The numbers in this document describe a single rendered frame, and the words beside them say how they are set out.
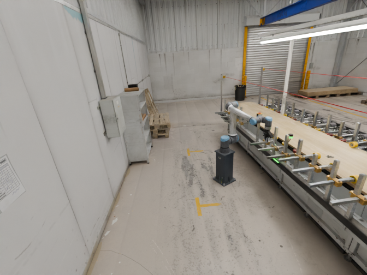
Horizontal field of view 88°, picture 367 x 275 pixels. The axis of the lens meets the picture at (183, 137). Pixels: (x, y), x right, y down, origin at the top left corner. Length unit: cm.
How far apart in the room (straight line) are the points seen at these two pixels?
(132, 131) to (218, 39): 745
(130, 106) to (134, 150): 97
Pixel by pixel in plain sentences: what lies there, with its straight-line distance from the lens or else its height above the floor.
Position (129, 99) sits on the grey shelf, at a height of 148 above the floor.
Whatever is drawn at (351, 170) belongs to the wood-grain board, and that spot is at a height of 90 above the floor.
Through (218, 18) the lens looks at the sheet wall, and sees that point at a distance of 1056.
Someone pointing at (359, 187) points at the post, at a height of 105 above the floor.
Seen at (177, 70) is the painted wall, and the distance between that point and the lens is 1020.
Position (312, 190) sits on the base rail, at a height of 70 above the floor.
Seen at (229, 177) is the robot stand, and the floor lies 10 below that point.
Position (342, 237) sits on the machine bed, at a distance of 299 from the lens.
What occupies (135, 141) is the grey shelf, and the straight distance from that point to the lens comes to 423.
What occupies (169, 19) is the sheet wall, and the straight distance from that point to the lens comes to 1033.
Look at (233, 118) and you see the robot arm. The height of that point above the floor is 118.
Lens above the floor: 217
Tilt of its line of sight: 23 degrees down
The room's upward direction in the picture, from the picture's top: 4 degrees counter-clockwise
